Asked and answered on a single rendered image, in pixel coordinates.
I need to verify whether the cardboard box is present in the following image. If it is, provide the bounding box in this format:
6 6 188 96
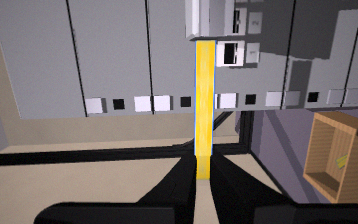
303 111 358 203

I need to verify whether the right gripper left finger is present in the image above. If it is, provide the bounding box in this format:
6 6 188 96
33 150 197 224

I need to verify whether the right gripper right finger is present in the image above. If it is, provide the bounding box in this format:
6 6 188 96
210 150 358 224

